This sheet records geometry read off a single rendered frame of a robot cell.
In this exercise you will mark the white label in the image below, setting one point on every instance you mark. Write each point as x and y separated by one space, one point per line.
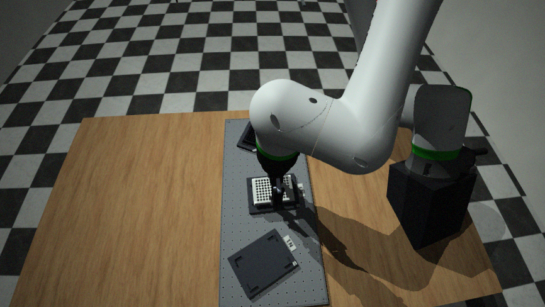
300 190
289 243

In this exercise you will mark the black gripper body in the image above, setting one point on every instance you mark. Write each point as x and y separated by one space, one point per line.
275 175

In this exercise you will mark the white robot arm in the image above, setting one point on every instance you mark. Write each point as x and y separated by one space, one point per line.
359 129

